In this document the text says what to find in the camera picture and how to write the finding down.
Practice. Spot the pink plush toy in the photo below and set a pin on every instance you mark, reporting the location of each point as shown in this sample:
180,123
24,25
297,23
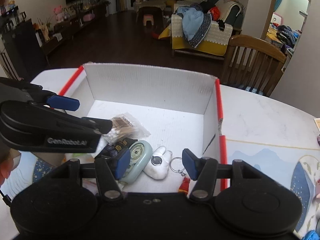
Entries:
58,12

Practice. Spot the red cardboard box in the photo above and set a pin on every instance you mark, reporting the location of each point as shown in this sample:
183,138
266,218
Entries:
150,85

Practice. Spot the heap of clothes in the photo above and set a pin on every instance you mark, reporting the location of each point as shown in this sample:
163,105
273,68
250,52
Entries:
195,22

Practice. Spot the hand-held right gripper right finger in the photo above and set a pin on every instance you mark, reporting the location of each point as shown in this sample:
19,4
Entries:
190,165

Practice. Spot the dark candy packet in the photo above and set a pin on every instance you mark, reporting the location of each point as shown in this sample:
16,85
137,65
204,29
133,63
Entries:
117,147

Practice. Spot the cream yellow sofa cover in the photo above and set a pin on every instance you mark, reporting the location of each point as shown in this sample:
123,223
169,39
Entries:
215,37

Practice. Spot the dark sofa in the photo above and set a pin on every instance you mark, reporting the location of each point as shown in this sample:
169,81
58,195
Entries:
232,12

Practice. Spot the wooden chair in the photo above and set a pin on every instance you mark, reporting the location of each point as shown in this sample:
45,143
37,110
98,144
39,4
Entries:
252,60

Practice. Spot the mint green tape dispenser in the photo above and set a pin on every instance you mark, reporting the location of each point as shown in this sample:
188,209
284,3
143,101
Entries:
143,160

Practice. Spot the dark television cabinet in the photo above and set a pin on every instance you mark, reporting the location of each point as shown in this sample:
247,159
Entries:
70,27

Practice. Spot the black cabinet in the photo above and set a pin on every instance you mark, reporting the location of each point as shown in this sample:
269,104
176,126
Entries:
22,47

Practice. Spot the pink stool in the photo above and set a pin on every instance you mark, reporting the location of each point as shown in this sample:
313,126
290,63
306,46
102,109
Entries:
148,19

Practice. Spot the blue rubber gloves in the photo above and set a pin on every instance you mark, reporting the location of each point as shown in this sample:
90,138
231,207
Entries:
312,235

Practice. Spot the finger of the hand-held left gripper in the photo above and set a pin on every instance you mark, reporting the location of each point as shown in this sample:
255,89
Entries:
75,122
62,103

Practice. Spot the cotton swab packet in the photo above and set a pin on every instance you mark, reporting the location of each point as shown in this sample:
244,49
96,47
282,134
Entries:
125,127

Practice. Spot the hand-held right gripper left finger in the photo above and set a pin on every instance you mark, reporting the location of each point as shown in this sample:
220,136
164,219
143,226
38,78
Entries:
122,162

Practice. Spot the low coffee table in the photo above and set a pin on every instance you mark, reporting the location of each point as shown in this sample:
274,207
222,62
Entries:
150,5

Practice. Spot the person's left hand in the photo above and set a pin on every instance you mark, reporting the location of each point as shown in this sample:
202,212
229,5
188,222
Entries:
7,168

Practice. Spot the red object on floor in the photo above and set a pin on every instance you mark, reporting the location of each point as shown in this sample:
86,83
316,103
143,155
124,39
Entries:
155,35

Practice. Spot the white tooth plush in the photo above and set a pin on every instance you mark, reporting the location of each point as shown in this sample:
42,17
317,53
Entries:
160,172

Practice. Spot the yellow card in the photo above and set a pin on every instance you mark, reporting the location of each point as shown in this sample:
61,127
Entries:
317,124

